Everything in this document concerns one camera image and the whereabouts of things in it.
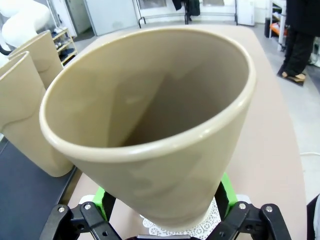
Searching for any tall beige cup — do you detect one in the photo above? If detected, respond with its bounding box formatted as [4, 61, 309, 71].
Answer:
[39, 27, 258, 229]
[0, 51, 77, 178]
[7, 29, 65, 90]

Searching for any black-green right gripper left finger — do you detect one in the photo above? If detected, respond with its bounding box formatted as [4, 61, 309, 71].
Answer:
[39, 186, 123, 240]

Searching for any person in black clothes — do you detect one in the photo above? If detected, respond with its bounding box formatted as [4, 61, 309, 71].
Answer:
[276, 0, 320, 87]

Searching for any black metal clothes rack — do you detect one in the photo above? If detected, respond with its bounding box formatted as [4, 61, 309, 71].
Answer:
[136, 0, 239, 29]

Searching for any light wooden shoe shelf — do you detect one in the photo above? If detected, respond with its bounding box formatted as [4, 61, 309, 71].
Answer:
[50, 26, 79, 68]

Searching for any black plastic tray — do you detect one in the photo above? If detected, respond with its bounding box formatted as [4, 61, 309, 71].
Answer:
[0, 139, 78, 240]

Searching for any black-green right gripper right finger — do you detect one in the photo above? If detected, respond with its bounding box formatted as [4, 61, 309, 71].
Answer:
[206, 172, 293, 240]

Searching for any white shelf with orange box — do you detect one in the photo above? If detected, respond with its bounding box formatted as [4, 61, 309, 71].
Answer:
[264, 0, 288, 52]

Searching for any white lace paper coaster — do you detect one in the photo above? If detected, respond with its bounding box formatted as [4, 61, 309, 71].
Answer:
[141, 198, 226, 238]

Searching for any hanging black jacket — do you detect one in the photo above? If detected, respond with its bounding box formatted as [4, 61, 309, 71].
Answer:
[184, 0, 201, 22]
[171, 0, 185, 11]

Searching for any white cabinet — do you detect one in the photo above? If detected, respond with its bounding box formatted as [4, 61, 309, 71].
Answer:
[236, 0, 256, 26]

